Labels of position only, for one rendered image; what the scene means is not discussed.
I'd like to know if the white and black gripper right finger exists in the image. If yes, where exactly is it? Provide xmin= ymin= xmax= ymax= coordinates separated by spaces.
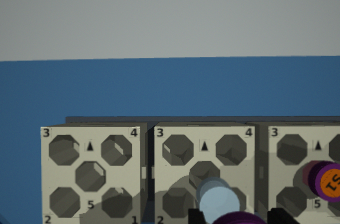
xmin=267 ymin=208 xmax=300 ymax=224

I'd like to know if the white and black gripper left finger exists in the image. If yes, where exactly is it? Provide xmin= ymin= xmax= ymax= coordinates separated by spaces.
xmin=188 ymin=208 xmax=206 ymax=224

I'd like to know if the blue bench mat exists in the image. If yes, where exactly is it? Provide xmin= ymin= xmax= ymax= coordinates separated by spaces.
xmin=0 ymin=56 xmax=340 ymax=224

